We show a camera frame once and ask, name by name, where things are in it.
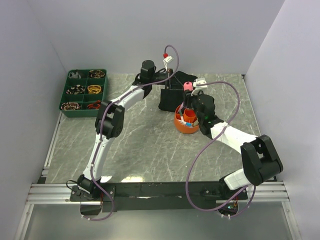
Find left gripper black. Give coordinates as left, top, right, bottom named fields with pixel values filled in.
left=150, top=69, right=187, bottom=92

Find pink cap clear tube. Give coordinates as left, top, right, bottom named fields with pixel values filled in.
left=183, top=81, right=194, bottom=109

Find orange round pen holder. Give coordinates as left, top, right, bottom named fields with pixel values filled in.
left=173, top=105, right=200, bottom=134

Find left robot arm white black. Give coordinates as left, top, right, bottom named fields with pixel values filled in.
left=77, top=60, right=175, bottom=201

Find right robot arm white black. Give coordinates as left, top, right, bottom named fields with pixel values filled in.
left=183, top=90, right=284, bottom=199

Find black folded cloth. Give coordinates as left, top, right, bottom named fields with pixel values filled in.
left=158, top=71, right=198, bottom=113

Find blue cap white marker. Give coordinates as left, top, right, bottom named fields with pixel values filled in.
left=178, top=120, right=193, bottom=128

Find orange black band bundle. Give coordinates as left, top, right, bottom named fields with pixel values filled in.
left=87, top=100, right=101, bottom=110

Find brown band bundle top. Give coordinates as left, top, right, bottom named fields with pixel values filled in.
left=88, top=69, right=106, bottom=79

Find yellow rubber band bundle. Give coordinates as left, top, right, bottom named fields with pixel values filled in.
left=87, top=85, right=103, bottom=94

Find green compartment tray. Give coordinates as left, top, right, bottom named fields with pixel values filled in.
left=59, top=69, right=108, bottom=118

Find brown white band bundle middle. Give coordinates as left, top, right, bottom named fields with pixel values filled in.
left=65, top=84, right=85, bottom=95

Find brown white band bundle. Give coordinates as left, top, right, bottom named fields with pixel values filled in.
left=60, top=102, right=81, bottom=111
left=65, top=84, right=85, bottom=95

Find grey clips in tray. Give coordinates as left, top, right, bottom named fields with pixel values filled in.
left=68, top=71, right=82, bottom=79

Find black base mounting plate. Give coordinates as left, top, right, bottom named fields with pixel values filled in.
left=70, top=181, right=248, bottom=213

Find brown white band bundle bottom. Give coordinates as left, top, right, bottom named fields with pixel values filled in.
left=60, top=102, right=81, bottom=111

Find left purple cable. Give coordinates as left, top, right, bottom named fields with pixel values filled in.
left=89, top=44, right=180, bottom=222

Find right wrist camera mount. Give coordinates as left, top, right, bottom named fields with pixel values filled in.
left=192, top=77, right=208, bottom=91

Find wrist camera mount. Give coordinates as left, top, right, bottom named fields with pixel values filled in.
left=192, top=77, right=208, bottom=91
left=163, top=52, right=174, bottom=72

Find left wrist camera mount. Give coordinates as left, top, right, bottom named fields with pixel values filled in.
left=163, top=52, right=174, bottom=72

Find aluminium rail frame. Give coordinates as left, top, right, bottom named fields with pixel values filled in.
left=14, top=113, right=302, bottom=240

